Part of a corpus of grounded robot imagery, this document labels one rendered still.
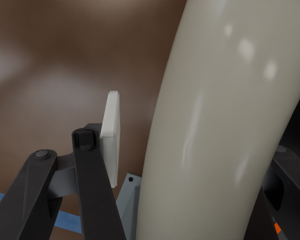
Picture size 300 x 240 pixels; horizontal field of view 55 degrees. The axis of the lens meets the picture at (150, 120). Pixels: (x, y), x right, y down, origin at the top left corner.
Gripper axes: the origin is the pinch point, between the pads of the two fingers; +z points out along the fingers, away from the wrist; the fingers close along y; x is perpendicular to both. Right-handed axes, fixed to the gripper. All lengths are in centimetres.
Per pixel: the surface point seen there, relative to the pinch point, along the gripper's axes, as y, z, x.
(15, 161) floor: -50, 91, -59
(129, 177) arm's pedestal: -2, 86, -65
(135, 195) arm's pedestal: 0, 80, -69
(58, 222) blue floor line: -35, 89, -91
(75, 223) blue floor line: -27, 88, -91
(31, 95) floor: -39, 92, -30
